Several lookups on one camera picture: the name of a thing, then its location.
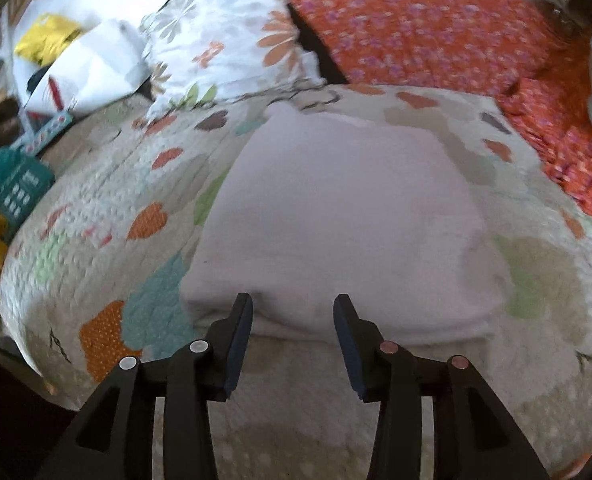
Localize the teal printed cloth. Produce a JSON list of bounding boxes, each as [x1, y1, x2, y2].
[[0, 150, 57, 234]]

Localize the white plastic bag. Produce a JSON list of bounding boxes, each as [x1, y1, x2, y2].
[[13, 17, 149, 114]]

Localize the white floral pillow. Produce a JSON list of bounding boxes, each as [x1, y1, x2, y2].
[[140, 0, 327, 122]]

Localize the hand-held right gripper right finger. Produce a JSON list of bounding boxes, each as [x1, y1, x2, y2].
[[333, 294, 551, 480]]

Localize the yellow packet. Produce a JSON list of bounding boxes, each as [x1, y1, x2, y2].
[[15, 14, 85, 67]]

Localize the white floral knit sweater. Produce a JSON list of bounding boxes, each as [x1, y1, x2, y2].
[[180, 102, 509, 347]]

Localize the patchwork quilted bedspread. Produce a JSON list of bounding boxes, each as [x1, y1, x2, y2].
[[0, 82, 592, 480]]

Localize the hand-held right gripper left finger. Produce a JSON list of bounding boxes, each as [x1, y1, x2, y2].
[[36, 292, 255, 480]]

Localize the orange floral cloth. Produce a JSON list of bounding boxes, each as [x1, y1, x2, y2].
[[288, 0, 592, 225]]

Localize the colourful patterned strip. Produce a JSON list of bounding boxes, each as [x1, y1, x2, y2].
[[8, 110, 75, 159]]

